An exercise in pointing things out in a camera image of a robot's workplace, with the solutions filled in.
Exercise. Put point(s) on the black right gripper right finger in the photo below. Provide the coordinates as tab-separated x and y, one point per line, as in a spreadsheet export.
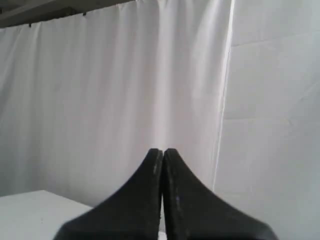
193	212

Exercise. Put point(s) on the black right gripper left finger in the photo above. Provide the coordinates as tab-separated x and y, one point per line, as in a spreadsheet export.
132	213

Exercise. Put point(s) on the white backdrop curtain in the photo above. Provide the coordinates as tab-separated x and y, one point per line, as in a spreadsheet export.
234	85

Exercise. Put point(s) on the dark curtain rail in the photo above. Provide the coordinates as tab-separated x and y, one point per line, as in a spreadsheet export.
19	12

